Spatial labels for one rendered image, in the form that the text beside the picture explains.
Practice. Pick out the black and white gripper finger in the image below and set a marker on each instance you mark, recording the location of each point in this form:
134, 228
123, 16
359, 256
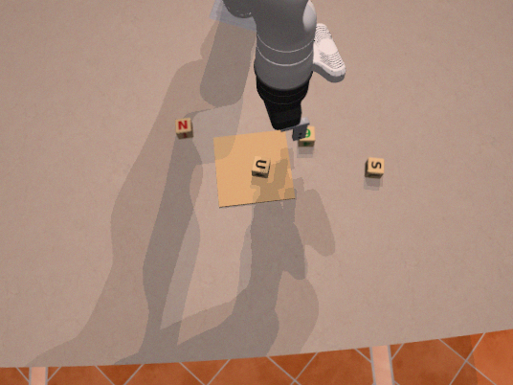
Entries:
299, 131

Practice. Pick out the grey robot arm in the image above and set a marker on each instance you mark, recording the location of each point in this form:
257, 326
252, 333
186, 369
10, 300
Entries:
285, 33

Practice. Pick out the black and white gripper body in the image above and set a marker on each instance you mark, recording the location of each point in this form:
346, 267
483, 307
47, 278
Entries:
285, 86

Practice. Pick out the tan flat mat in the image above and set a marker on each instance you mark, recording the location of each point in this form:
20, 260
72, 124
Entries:
234, 157

